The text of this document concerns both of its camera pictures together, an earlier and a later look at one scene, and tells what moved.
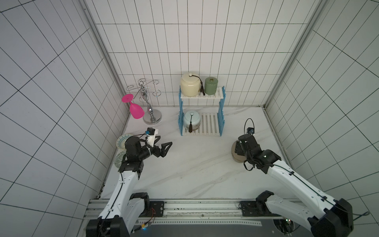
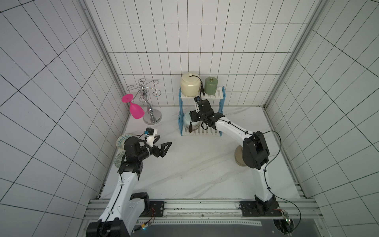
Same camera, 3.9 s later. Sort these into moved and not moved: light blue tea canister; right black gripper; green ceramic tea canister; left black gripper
Moved: right black gripper
Not moved: light blue tea canister; left black gripper; green ceramic tea canister
